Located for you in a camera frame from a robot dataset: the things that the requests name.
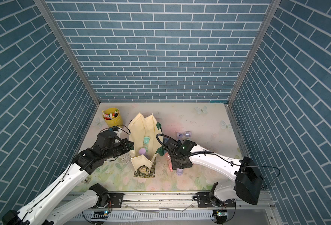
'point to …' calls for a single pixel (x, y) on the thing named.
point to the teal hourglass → (146, 142)
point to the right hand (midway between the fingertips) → (178, 166)
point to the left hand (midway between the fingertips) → (138, 144)
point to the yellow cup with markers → (112, 116)
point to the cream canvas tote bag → (139, 126)
